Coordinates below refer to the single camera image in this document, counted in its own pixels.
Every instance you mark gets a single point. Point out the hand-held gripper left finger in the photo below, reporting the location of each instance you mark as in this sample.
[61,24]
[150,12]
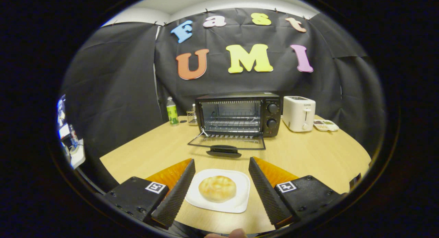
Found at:
[175,197]

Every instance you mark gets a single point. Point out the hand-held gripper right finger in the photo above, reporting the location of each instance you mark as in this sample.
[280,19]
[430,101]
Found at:
[267,197]

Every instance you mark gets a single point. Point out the round bread bun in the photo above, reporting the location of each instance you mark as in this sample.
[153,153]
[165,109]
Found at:
[217,189]

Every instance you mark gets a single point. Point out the black toaster oven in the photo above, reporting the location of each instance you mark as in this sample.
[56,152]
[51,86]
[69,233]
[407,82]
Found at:
[271,126]

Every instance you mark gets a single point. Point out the white pop-up toaster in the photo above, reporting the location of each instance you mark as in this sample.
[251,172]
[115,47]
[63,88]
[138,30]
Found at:
[296,112]

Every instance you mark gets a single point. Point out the white square plate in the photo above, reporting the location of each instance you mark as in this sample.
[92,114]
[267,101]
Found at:
[241,193]

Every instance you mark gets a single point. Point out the clear glass holder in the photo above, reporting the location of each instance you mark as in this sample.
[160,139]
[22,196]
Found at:
[192,117]

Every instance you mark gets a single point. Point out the green label plastic bottle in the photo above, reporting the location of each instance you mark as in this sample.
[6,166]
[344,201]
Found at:
[172,112]

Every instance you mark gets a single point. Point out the white divided snack dish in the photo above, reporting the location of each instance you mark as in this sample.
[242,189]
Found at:
[325,125]

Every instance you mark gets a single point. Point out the cluttered white side table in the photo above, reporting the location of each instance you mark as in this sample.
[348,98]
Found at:
[78,155]

